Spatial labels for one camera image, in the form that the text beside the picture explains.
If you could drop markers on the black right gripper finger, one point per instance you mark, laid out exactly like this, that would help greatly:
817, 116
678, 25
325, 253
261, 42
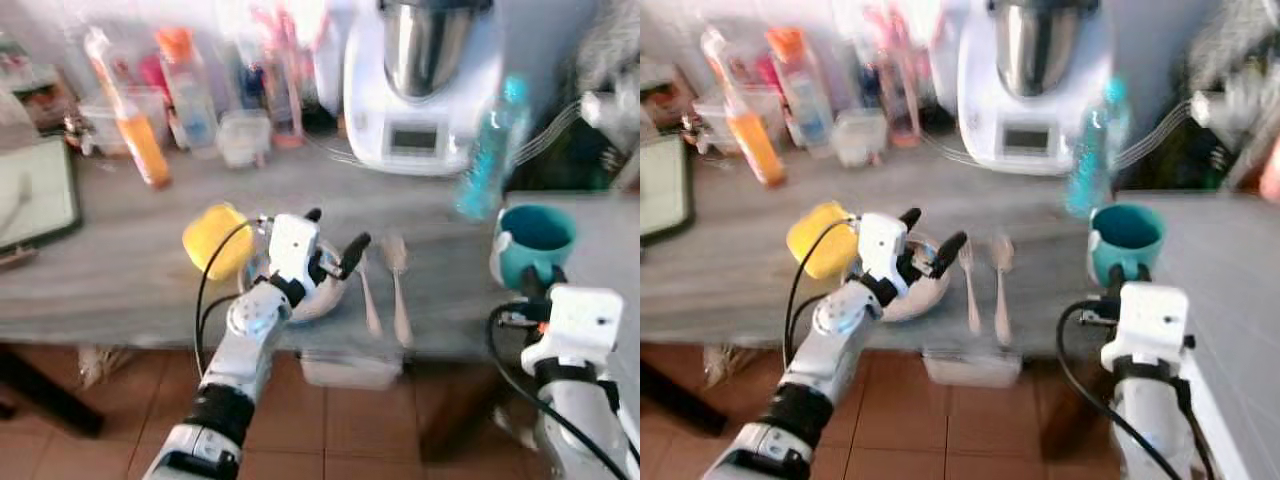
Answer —
552, 278
1128, 277

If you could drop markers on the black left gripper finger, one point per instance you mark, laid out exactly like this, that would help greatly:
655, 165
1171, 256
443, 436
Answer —
314, 214
355, 250
910, 216
950, 250

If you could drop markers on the teal ceramic mug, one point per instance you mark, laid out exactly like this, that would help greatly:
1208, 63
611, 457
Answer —
1125, 255
530, 260

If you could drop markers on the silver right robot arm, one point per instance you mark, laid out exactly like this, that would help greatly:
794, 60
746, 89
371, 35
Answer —
580, 420
1150, 420

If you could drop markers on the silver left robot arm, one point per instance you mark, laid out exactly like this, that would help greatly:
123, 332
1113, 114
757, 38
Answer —
840, 340
250, 340

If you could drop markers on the metal fork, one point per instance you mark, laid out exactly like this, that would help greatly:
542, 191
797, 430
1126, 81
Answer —
370, 305
972, 305

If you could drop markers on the metal spoon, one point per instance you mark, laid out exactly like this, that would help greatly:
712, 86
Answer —
1001, 300
400, 300

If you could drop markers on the small clear plastic container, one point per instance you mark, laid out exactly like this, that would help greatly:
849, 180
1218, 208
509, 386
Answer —
860, 140
245, 140

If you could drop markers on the yellow plastic cup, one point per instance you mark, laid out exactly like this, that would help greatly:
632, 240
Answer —
815, 240
215, 240

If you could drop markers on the clear plastic storage box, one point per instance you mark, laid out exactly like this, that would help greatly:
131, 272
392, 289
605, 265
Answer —
970, 370
350, 370

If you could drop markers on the tall pink clear bottle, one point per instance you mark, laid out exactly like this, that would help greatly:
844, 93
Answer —
285, 100
900, 100

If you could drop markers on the white kitchen cooking machine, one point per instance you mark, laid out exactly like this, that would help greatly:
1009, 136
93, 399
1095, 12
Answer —
985, 110
370, 110

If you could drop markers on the clear blue-print water bottle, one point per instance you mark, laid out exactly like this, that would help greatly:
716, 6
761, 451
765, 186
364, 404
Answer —
490, 160
1095, 150

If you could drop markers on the orange-capped clear bottle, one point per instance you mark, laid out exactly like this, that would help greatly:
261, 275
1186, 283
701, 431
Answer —
190, 100
805, 100

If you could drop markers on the orange juice bottle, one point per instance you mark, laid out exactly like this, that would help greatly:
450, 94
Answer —
148, 150
762, 150

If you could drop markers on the black table leg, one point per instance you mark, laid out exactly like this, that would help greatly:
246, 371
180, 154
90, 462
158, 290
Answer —
690, 405
50, 400

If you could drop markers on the crumpled beige bag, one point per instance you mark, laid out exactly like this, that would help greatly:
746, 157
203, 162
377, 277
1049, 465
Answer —
100, 362
728, 362

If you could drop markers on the large clear plastic container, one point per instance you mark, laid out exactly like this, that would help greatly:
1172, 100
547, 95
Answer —
100, 125
715, 125

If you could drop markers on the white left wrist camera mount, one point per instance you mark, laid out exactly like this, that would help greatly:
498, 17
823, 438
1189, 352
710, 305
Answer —
882, 243
292, 245

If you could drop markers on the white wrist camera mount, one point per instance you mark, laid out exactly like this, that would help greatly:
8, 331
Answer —
882, 243
292, 245
1150, 320
580, 320

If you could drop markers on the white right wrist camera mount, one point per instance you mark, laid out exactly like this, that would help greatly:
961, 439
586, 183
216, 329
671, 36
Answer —
580, 320
1150, 320

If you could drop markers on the white board with black frame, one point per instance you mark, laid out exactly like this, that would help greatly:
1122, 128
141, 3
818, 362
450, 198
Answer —
40, 190
662, 190

